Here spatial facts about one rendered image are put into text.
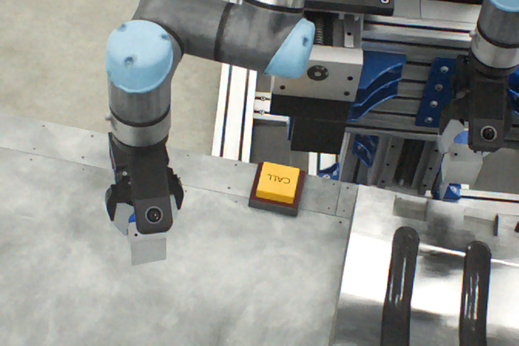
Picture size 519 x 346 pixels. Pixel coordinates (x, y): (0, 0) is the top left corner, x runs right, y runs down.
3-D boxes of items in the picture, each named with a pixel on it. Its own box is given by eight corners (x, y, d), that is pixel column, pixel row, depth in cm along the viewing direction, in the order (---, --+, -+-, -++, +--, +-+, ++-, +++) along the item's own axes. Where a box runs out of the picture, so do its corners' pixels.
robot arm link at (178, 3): (233, 25, 134) (208, 84, 127) (150, 4, 135) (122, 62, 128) (237, -22, 128) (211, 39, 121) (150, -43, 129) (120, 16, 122)
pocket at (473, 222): (459, 219, 161) (464, 205, 158) (493, 226, 161) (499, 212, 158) (456, 242, 158) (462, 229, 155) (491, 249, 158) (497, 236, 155)
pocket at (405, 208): (391, 205, 162) (395, 191, 159) (424, 212, 161) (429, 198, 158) (387, 228, 159) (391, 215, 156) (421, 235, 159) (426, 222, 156)
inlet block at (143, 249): (115, 192, 153) (113, 170, 149) (148, 187, 154) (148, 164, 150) (131, 266, 145) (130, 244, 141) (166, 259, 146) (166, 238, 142)
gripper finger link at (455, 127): (441, 130, 161) (468, 93, 154) (443, 159, 157) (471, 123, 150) (422, 125, 160) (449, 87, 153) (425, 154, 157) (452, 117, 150)
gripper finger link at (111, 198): (132, 211, 141) (146, 171, 135) (134, 221, 140) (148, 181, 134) (98, 212, 140) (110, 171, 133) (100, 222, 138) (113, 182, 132)
